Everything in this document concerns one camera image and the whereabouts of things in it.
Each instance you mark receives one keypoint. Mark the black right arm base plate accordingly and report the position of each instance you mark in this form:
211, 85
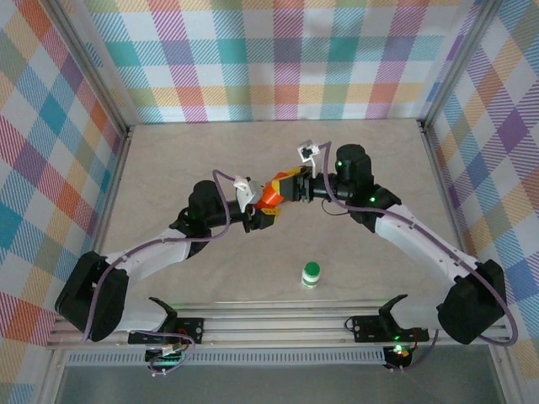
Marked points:
366, 328

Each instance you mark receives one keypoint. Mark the aluminium side rail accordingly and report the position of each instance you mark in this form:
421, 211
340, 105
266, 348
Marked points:
450, 210
108, 210

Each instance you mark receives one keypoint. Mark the orange pill bottle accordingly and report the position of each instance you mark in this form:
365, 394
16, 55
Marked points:
269, 195

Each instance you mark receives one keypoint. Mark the aluminium mounting rail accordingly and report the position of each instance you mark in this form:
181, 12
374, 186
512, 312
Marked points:
273, 328

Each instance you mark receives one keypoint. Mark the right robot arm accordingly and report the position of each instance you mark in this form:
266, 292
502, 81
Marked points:
412, 242

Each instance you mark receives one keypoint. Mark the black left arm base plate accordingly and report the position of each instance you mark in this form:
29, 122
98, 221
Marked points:
189, 330

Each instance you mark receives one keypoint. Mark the white bottle with green cap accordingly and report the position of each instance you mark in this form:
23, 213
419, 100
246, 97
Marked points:
311, 275

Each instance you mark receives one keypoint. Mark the aluminium corner post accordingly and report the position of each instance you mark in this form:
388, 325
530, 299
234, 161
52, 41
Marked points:
458, 63
90, 63

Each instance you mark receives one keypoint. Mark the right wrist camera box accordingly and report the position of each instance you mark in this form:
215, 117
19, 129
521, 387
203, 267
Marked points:
307, 151

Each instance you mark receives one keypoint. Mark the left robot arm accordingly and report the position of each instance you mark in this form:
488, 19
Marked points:
151, 263

